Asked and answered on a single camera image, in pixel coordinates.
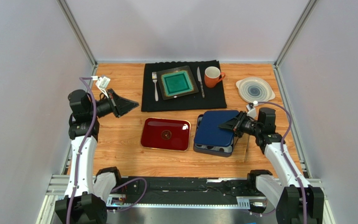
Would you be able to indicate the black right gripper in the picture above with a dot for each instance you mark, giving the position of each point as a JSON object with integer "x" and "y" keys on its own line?
{"x": 239, "y": 123}

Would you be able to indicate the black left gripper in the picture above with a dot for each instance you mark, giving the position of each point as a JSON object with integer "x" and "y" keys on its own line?
{"x": 120, "y": 106}

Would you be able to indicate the metal serving tongs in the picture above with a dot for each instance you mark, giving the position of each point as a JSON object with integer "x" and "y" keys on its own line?
{"x": 246, "y": 151}

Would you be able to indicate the dark blue box lid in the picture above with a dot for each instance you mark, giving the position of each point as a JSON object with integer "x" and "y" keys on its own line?
{"x": 208, "y": 132}

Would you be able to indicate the dark blue box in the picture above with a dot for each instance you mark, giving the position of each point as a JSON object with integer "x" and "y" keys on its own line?
{"x": 205, "y": 151}

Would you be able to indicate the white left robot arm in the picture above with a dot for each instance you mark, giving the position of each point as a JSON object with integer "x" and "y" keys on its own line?
{"x": 85, "y": 197}

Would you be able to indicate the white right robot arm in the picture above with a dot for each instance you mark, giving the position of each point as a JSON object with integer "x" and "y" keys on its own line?
{"x": 294, "y": 198}

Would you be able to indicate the red lacquer chocolate tray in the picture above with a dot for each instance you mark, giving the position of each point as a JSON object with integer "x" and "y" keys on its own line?
{"x": 166, "y": 134}

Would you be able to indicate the white paper cup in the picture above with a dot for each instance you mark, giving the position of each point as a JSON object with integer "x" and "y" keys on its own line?
{"x": 215, "y": 148}
{"x": 227, "y": 150}
{"x": 200, "y": 146}

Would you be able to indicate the black cloth placemat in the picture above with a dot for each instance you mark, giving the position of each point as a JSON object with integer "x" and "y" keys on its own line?
{"x": 214, "y": 97}

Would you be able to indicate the white round lid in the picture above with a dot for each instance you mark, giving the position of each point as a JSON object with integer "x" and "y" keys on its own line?
{"x": 255, "y": 89}

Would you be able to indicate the silver fork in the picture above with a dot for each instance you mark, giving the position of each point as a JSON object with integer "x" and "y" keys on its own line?
{"x": 155, "y": 80}

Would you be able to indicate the orange ceramic mug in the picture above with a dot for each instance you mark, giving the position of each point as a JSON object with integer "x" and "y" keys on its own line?
{"x": 212, "y": 76}

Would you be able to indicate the teal square plate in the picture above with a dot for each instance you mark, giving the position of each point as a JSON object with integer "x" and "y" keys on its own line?
{"x": 176, "y": 82}

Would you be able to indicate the silver table knife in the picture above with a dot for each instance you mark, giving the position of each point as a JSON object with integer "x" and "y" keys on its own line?
{"x": 200, "y": 82}

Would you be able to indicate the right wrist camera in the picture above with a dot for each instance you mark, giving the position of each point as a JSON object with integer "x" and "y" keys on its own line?
{"x": 251, "y": 109}

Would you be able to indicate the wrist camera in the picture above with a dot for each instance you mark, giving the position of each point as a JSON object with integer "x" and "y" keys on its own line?
{"x": 251, "y": 109}
{"x": 102, "y": 83}

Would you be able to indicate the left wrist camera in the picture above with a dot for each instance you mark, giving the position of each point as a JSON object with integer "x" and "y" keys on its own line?
{"x": 102, "y": 83}

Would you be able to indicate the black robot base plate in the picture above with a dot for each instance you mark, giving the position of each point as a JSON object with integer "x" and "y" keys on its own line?
{"x": 187, "y": 191}

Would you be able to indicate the aluminium frame rail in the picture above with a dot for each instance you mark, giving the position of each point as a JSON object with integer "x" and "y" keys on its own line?
{"x": 243, "y": 204}

